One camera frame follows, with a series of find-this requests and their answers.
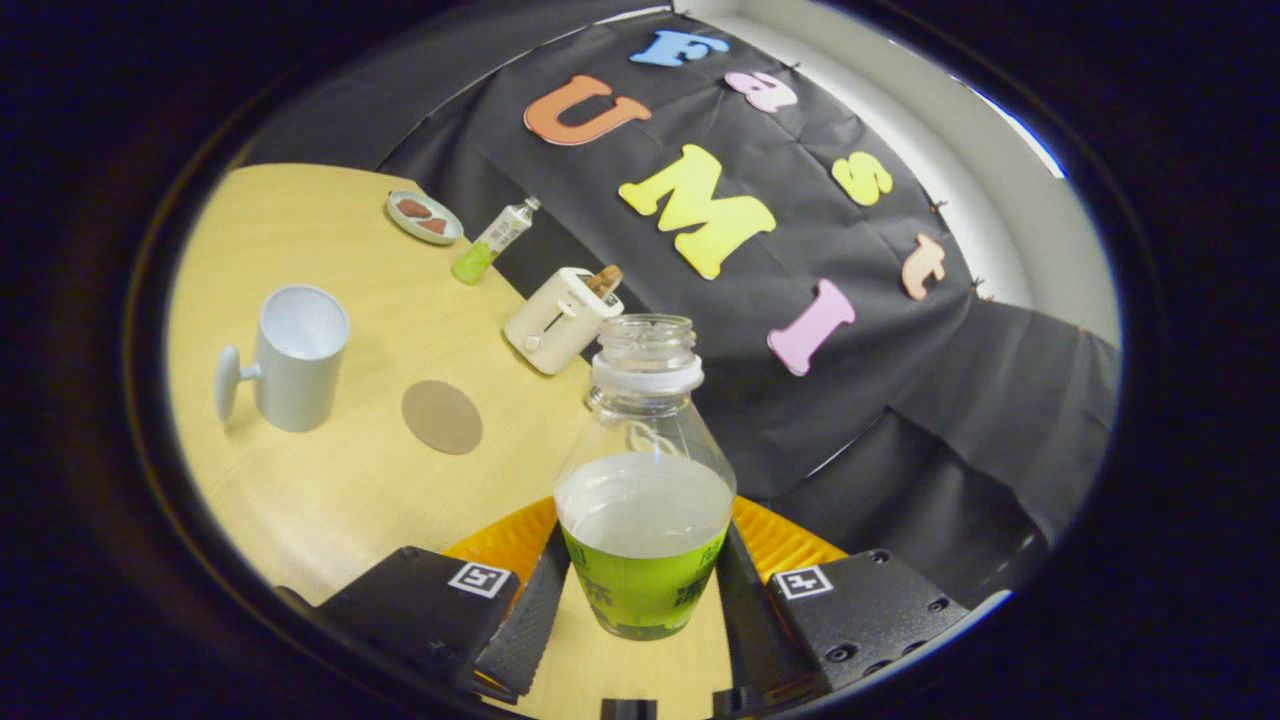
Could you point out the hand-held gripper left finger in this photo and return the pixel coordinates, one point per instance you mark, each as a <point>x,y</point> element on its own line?
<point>530,630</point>

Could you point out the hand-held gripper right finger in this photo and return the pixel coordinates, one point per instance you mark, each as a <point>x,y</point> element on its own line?
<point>745,630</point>

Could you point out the green label juice bottle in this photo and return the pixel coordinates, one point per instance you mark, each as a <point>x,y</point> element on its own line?
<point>645,590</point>

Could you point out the round brown coaster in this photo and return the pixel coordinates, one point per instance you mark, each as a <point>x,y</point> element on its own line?
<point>442,417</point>

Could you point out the pale blue cup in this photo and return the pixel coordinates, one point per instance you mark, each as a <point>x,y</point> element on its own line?
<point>295,380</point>

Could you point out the tall white label bottle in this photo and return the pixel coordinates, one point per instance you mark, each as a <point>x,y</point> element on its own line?
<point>497,238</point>

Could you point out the wooden table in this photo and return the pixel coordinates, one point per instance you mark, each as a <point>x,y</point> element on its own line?
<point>330,500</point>

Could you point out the black backdrop cloth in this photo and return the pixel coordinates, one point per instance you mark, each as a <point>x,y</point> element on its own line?
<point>850,400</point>

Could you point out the cream toaster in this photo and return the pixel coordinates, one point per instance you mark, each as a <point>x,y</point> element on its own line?
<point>550,325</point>

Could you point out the brown toast slice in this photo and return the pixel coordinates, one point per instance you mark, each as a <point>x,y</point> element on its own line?
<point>605,280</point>

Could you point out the brown food piece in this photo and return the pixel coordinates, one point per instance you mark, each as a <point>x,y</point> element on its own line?
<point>414,208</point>
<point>433,226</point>

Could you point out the pale green plate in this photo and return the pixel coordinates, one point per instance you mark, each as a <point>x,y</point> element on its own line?
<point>410,223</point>

